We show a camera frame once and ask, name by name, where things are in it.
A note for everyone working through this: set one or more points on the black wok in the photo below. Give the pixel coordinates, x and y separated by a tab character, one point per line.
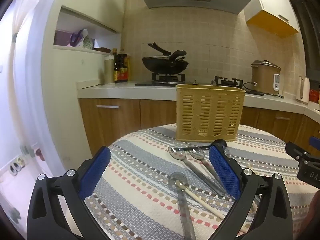
162	66

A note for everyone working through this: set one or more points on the dark window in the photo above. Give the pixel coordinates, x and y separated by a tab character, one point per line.
308	42

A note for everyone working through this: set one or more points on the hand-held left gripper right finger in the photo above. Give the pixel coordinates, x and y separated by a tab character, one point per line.
223	171

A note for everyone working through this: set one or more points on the large soy sauce bottle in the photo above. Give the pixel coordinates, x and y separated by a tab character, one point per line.
122	68

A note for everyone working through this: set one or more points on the black gas stove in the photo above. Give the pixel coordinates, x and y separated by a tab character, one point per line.
160	83

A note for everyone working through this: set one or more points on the striped woven tablecloth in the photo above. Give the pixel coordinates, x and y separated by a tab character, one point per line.
140	160

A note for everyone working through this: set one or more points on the white kitchen countertop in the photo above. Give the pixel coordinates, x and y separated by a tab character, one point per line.
125	90

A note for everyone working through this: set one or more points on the slim dark sauce bottle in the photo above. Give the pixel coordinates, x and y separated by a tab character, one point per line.
115	75

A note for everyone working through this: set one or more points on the yellow slotted utensil basket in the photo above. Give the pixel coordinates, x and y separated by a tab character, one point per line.
185	130

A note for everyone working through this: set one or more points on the yellow oil bottle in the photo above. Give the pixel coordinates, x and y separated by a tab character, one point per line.
128	67

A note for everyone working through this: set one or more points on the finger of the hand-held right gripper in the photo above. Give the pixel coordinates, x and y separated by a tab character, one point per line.
296	151
315	141

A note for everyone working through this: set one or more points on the white curtain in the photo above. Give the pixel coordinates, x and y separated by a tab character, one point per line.
30	80

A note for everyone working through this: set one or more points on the red slipper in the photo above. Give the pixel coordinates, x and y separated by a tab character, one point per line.
39	154

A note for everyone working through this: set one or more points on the white and yellow wall cabinet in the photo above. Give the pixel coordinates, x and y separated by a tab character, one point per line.
275	15

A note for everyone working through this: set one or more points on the red container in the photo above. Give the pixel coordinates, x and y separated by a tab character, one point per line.
314	96

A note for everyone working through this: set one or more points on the white electric kettle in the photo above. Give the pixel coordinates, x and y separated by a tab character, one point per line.
303	90

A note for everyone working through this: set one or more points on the person's right forearm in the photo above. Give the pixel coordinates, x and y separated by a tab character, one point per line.
316	210

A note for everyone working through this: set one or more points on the green patterned box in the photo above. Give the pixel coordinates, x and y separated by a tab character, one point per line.
88	43

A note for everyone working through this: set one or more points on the brown rice cooker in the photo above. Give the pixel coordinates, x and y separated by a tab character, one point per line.
262	78

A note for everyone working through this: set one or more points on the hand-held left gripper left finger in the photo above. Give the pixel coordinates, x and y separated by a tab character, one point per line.
96	172

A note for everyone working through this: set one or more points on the black plastic spoon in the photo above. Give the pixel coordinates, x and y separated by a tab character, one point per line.
219	145

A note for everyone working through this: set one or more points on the beige canister bottle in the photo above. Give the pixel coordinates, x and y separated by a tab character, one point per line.
109	71

